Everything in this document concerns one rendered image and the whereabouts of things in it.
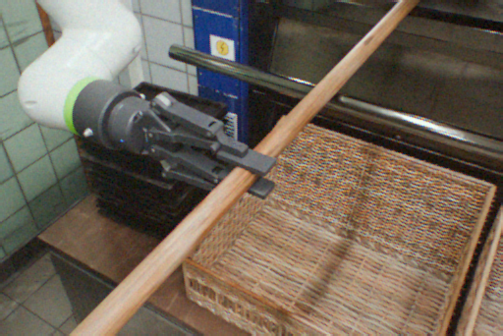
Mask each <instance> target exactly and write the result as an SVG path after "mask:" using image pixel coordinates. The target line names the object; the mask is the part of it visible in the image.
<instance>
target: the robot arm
mask: <svg viewBox="0 0 503 336"><path fill-rule="evenodd" d="M35 1H36V2H38V4H39V5H40V6H41V7H42V9H43V10H45V12H46V14H49V15H50V17H52V18H53V20H54V21H55V22H56V23H57V25H58V26H59V27H60V28H61V30H62V36H61V38H59V39H58V40H57V41H56V42H55V43H54V45H52V46H51V47H50V48H49V49H48V50H47V52H44V53H43V55H40V57H39V58H38V59H36V60H35V61H34V62H32V64H30V65H29V66H28V67H27V68H26V69H25V70H24V71H23V72H22V75H21V77H20V78H19V84H18V98H19V103H20V105H21V107H22V108H23V110H24V112H25V113H26V114H27V116H28V117H30V118H31V119H32V120H33V121H34V122H35V123H37V124H39V125H41V126H43V127H45V128H51V129H58V130H63V131H69V132H71V133H73V134H75V135H78V136H81V137H82V138H85V139H88V140H90V141H94V142H95V143H97V144H101V145H102V146H104V147H105V148H109V149H111V150H120V149H122V148H124V149H125V150H127V151H130V152H132V153H135V154H149V155H151V156H152V158H154V159H156V160H157V161H160V162H161V164H162V165H163V168H164V170H163V172H161V175H163V178H176V179H178V180H180V181H182V182H187V183H188V184H190V185H195V186H197V187H199V188H201V189H205V190H207V191H210V192H212V191H213V189H215V188H216V186H217V185H219V183H220V182H222V181H223V179H224V178H226V176H227V175H229V174H230V172H232V171H233V169H234V168H236V166H238V167H240V168H244V169H246V170H248V171H250V172H253V173H255V174H256V175H261V176H259V178H258V179H257V180H256V182H254V183H253V184H252V186H251V187H250V188H249V189H248V190H247V191H246V193H248V194H250V195H253V196H256V197H258V198H261V199H266V197H267V196H268V195H269V194H270V192H272V190H273V189H274V188H275V187H276V182H272V181H271V180H269V179H267V178H263V177H265V176H266V175H267V174H268V173H269V172H270V171H271V169H272V168H273V167H274V166H275V165H276V158H272V157H270V156H269V155H264V154H262V153H260V152H258V151H254V150H252V149H250V148H249V147H248V146H247V145H245V144H243V143H242V142H239V141H235V140H232V139H229V138H228V136H226V135H225V134H224V132H223V129H224V124H223V122H221V121H219V120H218V119H214V118H213V117H211V116H209V115H206V114H204V113H203V112H199V111H197V110H196V109H194V108H192V107H190V106H188V105H185V104H183V103H181V102H180V101H176V99H175V98H173V97H172V96H171V95H169V94H168V93H167V92H166V91H163V92H162V93H161V94H159V95H157V96H156V97H155V98H153V99H152V100H151V101H150V102H149V101H145V96H144V95H143V94H139V92H138V91H135V90H133V89H131V88H129V87H124V86H123V85H121V84H115V83H113V81H115V78H117V77H118V75H119V74H121V72H122V71H124V70H125V68H126V67H128V65H129V64H131V63H132V61H134V60H135V58H136V57H137V56H138V55H139V52H140V49H141V42H142V34H141V27H140V24H139V22H138V20H137V18H136V17H135V16H134V14H133V13H131V11H130V10H129V9H127V7H126V6H125V5H124V4H123V3H122V2H120V0H35ZM208 125H209V126H210V127H209V128H208V127H207V126H208ZM190 145H194V146H197V147H200V148H206V149H209V150H211V152H213V153H212V155H213V154H215V153H216V158H219V159H220V160H223V161H225V162H229V163H230V165H228V166H227V167H225V166H223V165H220V164H219V163H218V162H215V161H213V160H212V159H210V158H208V157H206V156H205V155H202V154H201V153H199V152H198V151H195V150H194V149H192V148H190ZM218 150H219V151H218ZM216 151H218V152H216Z"/></svg>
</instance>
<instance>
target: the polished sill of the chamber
mask: <svg viewBox="0 0 503 336"><path fill-rule="evenodd" d="M272 2H273V3H274V4H281V5H284V6H288V7H295V8H298V9H302V10H305V11H312V12H315V13H318V14H325V15H328V16H332V17H339V18H342V19H346V20H349V21H356V22H359V23H363V24H370V25H373V26H377V24H379V23H380V21H381V20H383V19H384V17H385V16H387V14H388V13H390V12H391V10H392V9H393V8H394V7H395V6H396V5H397V4H398V2H394V1H390V0H272ZM394 29H395V30H399V31H402V32H406V33H413V34H416V35H420V36H427V37H430V38H433V39H440V40H444V41H447V42H454V43H458V44H461V45H468V46H470V47H474V48H477V49H479V48H481V49H484V50H488V51H492V52H499V53H503V23H501V22H497V21H490V20H486V19H483V18H475V17H471V16H467V15H463V14H462V15H459V14H455V13H451V12H447V11H440V10H436V9H432V8H424V7H421V6H417V5H416V6H415V8H414V9H412V11H411V12H409V14H408V15H407V16H406V17H405V19H404V20H402V21H401V22H400V23H399V24H398V26H397V27H395V28H394Z"/></svg>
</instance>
